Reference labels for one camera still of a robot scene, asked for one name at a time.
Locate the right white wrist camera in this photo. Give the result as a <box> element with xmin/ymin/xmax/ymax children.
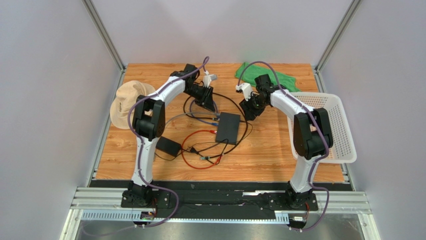
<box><xmin>235</xmin><ymin>83</ymin><xmax>254</xmax><ymax>102</ymax></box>

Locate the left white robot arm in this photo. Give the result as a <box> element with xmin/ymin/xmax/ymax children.
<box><xmin>123</xmin><ymin>64</ymin><xmax>216</xmax><ymax>205</ymax></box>

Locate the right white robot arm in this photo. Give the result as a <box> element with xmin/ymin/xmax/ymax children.
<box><xmin>235</xmin><ymin>74</ymin><xmax>334</xmax><ymax>209</ymax></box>

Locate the green cloth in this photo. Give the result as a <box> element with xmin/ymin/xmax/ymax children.
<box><xmin>241</xmin><ymin>64</ymin><xmax>301</xmax><ymax>92</ymax></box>

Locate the red ethernet cable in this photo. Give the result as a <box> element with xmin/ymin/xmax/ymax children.
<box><xmin>181</xmin><ymin>129</ymin><xmax>223</xmax><ymax>170</ymax></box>

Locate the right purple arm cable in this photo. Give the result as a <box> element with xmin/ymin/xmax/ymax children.
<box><xmin>236</xmin><ymin>60</ymin><xmax>331</xmax><ymax>233</ymax></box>

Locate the blue ethernet cable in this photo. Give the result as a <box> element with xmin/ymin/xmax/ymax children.
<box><xmin>188</xmin><ymin>99</ymin><xmax>221</xmax><ymax>127</ymax></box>

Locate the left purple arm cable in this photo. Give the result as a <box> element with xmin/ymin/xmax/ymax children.
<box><xmin>128</xmin><ymin>55</ymin><xmax>211</xmax><ymax>229</ymax></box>

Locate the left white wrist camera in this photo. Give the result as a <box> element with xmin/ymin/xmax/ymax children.
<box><xmin>202</xmin><ymin>70</ymin><xmax>218</xmax><ymax>88</ymax></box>

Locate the aluminium frame rail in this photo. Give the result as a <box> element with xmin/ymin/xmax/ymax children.
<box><xmin>60</xmin><ymin>187</ymin><xmax>380</xmax><ymax>240</ymax></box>

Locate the grey ethernet cable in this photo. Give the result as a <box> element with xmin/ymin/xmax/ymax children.
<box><xmin>164</xmin><ymin>111</ymin><xmax>221</xmax><ymax>129</ymax></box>

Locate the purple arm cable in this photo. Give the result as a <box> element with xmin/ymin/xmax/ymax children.
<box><xmin>128</xmin><ymin>55</ymin><xmax>211</xmax><ymax>229</ymax></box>
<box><xmin>236</xmin><ymin>60</ymin><xmax>331</xmax><ymax>233</ymax></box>

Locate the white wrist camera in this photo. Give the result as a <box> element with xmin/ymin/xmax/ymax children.
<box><xmin>235</xmin><ymin>83</ymin><xmax>254</xmax><ymax>102</ymax></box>
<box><xmin>202</xmin><ymin>70</ymin><xmax>218</xmax><ymax>88</ymax></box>

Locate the beige bucket hat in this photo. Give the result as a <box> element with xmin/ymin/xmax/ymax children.
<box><xmin>109</xmin><ymin>80</ymin><xmax>156</xmax><ymax>130</ymax></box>

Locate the white plastic basket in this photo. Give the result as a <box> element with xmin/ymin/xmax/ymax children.
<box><xmin>292</xmin><ymin>92</ymin><xmax>357</xmax><ymax>164</ymax></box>

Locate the black power cord with plug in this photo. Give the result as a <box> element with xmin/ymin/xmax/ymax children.
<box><xmin>154</xmin><ymin>139</ymin><xmax>231</xmax><ymax>164</ymax></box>

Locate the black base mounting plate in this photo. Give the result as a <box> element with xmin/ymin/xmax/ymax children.
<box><xmin>89</xmin><ymin>180</ymin><xmax>354</xmax><ymax>221</ymax></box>

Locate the black power adapter brick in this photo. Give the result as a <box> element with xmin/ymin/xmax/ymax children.
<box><xmin>156</xmin><ymin>136</ymin><xmax>182</xmax><ymax>157</ymax></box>

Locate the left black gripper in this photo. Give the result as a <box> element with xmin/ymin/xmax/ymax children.
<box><xmin>185</xmin><ymin>84</ymin><xmax>216</xmax><ymax>113</ymax></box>

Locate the black network switch box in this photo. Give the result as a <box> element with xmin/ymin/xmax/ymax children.
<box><xmin>215</xmin><ymin>112</ymin><xmax>241</xmax><ymax>145</ymax></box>

